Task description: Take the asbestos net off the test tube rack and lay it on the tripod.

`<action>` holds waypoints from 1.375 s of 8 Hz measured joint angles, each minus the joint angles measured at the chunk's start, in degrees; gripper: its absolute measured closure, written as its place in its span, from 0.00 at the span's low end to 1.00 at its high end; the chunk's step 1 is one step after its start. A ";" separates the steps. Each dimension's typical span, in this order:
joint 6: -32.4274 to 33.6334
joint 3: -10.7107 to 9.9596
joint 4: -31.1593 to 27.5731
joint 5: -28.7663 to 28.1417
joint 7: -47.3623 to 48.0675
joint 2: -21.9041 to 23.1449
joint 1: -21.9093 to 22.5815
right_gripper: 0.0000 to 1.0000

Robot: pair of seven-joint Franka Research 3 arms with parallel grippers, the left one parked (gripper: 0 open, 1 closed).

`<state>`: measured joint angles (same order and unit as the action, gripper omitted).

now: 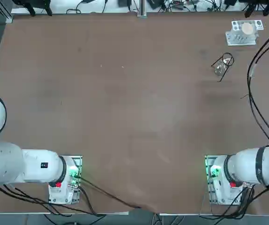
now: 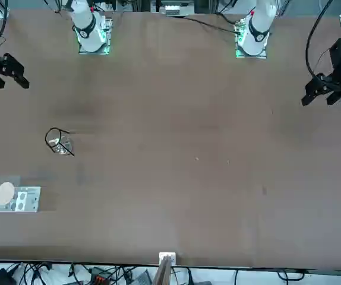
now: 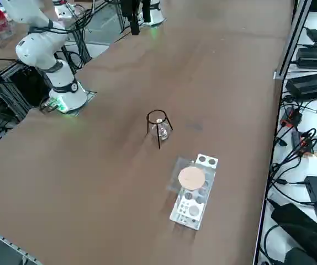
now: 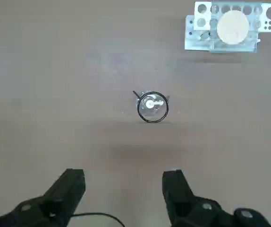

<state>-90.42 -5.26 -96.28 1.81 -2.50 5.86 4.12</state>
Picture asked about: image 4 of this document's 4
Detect white perforated test tube rack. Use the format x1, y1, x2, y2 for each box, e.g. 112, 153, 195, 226
184, 1, 271, 53

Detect clear glass alcohol lamp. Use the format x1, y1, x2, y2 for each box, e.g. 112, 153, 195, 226
136, 91, 168, 121

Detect thin black camera cable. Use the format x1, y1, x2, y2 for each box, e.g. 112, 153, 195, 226
71, 212, 126, 227

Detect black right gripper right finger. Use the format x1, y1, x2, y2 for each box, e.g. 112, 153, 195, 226
161, 168, 271, 227

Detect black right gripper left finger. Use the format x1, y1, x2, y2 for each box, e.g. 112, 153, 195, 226
0, 168, 86, 227

